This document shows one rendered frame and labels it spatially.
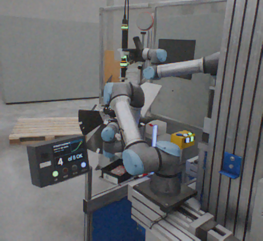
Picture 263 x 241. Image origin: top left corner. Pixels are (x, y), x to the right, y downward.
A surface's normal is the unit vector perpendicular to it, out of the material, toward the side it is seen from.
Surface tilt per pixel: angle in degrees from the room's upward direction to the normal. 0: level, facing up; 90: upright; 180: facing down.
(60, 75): 90
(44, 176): 75
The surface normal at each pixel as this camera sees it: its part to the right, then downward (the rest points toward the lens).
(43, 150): 0.64, -0.04
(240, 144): -0.76, 0.15
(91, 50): 0.48, 0.25
